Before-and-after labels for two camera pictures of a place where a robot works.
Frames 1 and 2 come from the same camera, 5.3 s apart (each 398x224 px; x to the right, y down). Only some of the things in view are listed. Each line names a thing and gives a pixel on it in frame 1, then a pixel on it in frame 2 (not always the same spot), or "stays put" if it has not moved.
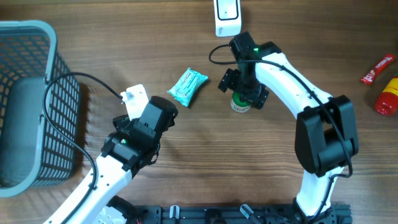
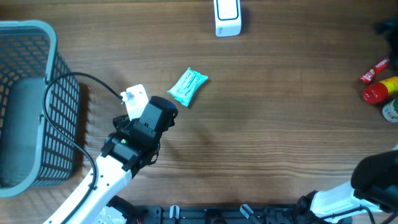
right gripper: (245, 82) to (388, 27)
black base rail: (284, 213) stays put
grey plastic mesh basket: (32, 154) stays put
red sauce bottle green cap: (387, 103) to (379, 93)
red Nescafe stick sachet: (369, 78) stays put
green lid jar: (237, 105) to (390, 111)
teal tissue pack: (188, 86) stays put
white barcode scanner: (227, 17) stays put
